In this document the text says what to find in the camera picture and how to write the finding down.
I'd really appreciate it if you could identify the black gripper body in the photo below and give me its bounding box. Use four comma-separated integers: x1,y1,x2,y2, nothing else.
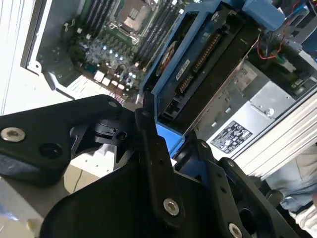
41,158,223,238

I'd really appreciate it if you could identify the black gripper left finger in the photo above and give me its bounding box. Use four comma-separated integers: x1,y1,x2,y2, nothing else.
0,91,186,228

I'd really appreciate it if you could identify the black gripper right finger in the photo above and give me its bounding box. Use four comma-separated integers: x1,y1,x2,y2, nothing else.
173,135,302,238

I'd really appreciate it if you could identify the hard disk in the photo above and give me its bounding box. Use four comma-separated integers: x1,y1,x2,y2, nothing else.
138,0,285,159

